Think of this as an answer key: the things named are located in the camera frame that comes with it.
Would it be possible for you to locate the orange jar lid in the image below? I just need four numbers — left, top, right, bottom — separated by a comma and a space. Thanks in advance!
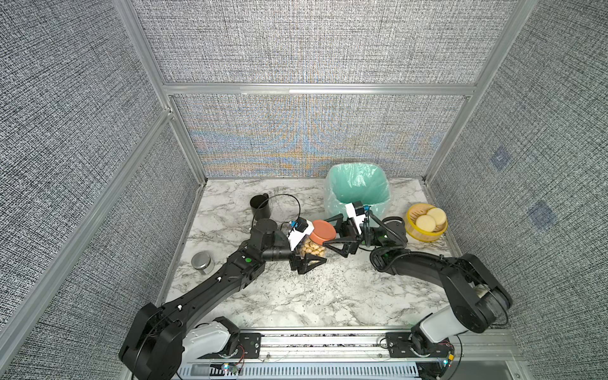
310, 219, 337, 245

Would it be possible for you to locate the orange lid peanut jar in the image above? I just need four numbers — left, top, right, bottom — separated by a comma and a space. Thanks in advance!
299, 237, 326, 258

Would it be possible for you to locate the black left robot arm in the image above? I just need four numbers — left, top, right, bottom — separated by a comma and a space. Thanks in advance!
119, 218, 326, 379

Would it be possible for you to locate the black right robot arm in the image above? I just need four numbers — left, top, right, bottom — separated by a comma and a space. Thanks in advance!
325, 213, 513, 355

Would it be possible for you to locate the green trash bin with liner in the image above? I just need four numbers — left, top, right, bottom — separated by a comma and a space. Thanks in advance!
324, 162, 391, 217

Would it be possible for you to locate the black mug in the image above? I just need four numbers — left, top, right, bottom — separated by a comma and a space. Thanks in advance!
250, 193, 272, 222

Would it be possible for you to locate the yellow bamboo steamer basket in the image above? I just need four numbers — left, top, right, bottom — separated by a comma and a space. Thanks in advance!
405, 203, 448, 242

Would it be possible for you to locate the pale round bun, front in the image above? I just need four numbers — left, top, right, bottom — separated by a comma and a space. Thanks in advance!
415, 215, 437, 233

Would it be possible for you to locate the pale round bun, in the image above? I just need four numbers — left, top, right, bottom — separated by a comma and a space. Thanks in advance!
427, 207, 447, 226
415, 215, 437, 233

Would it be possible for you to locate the pale round bun, rear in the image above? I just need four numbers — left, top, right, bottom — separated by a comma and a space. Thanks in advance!
427, 207, 447, 226

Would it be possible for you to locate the small silver lid jar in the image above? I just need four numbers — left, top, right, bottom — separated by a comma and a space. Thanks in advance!
191, 251, 215, 275

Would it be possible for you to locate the aluminium front rail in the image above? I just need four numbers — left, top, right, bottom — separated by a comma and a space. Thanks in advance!
170, 324, 533, 379

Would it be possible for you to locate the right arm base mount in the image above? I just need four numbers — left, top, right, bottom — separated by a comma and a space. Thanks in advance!
385, 332, 454, 359

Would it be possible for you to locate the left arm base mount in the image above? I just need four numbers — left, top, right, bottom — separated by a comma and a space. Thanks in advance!
197, 332, 261, 360

